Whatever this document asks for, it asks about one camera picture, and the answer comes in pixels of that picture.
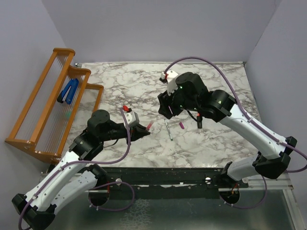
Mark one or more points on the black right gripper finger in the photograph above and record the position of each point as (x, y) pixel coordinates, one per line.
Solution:
(163, 98)
(165, 111)

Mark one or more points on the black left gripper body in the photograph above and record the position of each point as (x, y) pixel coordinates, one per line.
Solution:
(124, 133)

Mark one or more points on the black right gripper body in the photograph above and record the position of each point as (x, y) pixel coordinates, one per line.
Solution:
(177, 103)

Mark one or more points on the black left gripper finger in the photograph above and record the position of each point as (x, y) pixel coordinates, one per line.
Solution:
(139, 129)
(138, 135)

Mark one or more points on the pink highlighter pen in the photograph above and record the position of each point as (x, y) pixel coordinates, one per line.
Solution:
(149, 125)

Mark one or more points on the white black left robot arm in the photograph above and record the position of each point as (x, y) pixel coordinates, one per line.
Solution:
(76, 171)

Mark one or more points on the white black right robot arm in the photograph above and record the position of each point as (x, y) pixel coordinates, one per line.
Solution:
(187, 92)

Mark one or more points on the black orange highlighter pen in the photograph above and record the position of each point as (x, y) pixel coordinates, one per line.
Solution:
(199, 121)

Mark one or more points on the green object in rack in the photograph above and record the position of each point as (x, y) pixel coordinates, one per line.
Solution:
(67, 115)

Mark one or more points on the orange wooden rack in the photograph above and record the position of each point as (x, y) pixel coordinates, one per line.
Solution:
(41, 129)

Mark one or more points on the blue stapler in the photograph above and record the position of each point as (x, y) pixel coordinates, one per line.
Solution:
(67, 94)

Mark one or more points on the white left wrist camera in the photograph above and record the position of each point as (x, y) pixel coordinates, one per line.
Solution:
(132, 119)

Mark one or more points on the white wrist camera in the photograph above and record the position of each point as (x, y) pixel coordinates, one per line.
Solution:
(132, 119)
(170, 79)

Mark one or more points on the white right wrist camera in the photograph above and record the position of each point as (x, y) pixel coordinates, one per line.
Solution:
(170, 79)

